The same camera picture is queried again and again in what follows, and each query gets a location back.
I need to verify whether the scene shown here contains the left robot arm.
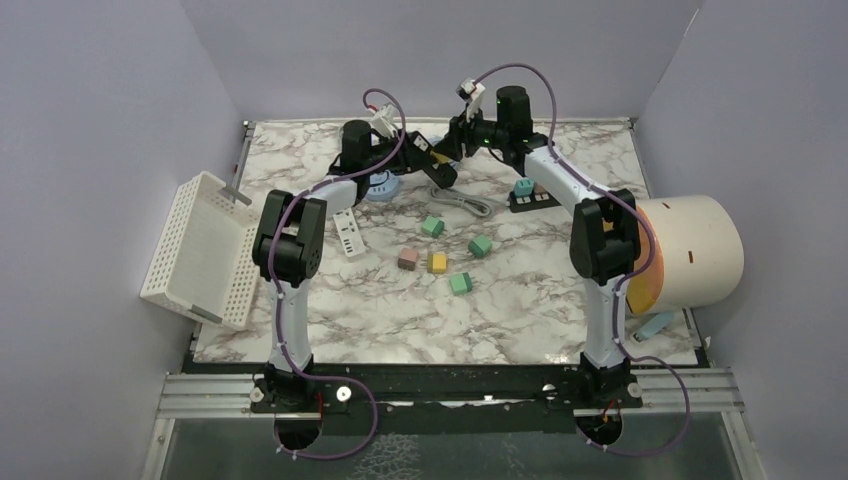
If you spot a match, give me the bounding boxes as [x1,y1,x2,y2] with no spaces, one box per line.
[252,120,409,411]

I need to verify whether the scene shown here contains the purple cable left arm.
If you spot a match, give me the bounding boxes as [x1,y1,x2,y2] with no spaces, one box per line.
[264,87,381,462]

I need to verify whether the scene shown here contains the aluminium rail base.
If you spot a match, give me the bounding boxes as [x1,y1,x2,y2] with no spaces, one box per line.
[155,368,746,421]

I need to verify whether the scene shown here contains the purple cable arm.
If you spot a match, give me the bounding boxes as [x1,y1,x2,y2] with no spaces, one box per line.
[463,62,692,458]
[264,87,381,462]

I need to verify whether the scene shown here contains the black power strip front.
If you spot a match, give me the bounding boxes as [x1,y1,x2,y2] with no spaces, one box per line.
[508,192,560,213]

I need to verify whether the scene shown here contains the teal adapter on front strip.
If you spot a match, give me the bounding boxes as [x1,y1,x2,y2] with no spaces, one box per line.
[513,178,535,198]

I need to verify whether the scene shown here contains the pink plug adapter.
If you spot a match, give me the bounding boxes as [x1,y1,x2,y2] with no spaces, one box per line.
[397,247,420,271]

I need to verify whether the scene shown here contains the white perforated plastic basket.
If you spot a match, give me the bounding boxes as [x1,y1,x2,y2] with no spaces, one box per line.
[140,171,259,331]

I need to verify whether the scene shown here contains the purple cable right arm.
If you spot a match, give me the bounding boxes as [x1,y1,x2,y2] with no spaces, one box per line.
[463,62,692,458]

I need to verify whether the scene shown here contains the grey cable bundle front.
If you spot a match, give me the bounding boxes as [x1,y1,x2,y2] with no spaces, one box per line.
[427,185,496,220]

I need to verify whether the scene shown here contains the round blue power socket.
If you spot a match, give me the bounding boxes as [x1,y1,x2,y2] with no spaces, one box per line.
[366,171,402,202]

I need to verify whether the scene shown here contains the white power strip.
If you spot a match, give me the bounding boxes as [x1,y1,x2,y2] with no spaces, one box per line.
[333,208,367,259]

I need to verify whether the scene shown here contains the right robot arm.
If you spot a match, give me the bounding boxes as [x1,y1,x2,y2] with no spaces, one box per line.
[436,79,641,407]

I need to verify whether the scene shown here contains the green plug adapter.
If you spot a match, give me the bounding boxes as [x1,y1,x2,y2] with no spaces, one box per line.
[421,216,445,238]
[468,235,493,258]

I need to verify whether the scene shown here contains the yellow plug adapter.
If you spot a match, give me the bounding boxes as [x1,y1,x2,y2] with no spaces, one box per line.
[427,252,448,274]

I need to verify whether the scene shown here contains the light blue small object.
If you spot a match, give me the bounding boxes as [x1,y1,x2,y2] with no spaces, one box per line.
[632,312,675,342]

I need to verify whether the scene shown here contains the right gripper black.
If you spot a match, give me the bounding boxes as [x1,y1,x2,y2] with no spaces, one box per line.
[433,103,509,163]

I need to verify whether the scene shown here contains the black power strip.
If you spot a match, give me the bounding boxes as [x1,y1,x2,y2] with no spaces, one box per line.
[405,131,458,189]
[508,192,560,213]

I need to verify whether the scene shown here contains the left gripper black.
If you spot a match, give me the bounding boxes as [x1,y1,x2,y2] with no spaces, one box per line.
[362,127,435,175]

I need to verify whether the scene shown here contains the cream cylinder with orange lid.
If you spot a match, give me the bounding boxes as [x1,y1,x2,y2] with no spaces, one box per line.
[626,195,744,316]

